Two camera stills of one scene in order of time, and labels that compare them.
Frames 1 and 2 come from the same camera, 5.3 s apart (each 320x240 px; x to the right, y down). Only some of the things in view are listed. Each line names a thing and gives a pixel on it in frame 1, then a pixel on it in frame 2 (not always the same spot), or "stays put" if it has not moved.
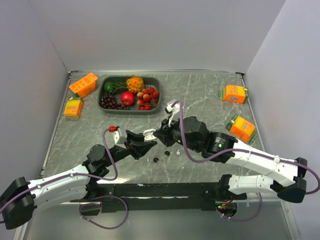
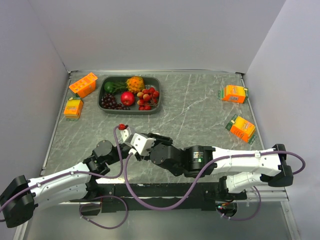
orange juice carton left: [73, 109] stays put
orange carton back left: [85, 86] stays put
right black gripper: [164, 134] to [161, 139]
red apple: [127, 98] stays put
